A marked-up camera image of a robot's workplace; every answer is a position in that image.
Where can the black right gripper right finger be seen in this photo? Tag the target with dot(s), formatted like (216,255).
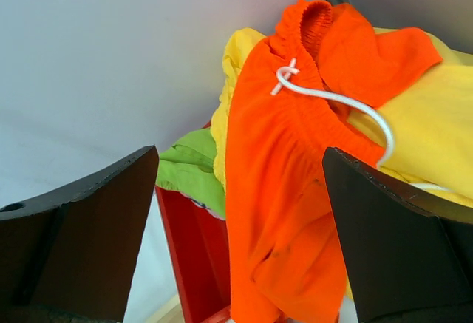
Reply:
(408,253)

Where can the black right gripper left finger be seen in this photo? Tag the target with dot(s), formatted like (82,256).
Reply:
(69,255)

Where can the yellow shorts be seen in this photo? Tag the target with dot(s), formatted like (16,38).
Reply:
(425,132)

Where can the lime green shorts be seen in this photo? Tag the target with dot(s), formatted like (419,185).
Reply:
(187,167)

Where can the orange shorts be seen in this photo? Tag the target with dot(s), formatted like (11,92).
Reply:
(285,256)

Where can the wooden clothes rack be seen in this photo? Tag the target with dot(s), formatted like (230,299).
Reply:
(170,312)

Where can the red plastic tray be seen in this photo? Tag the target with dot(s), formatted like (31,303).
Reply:
(198,244)

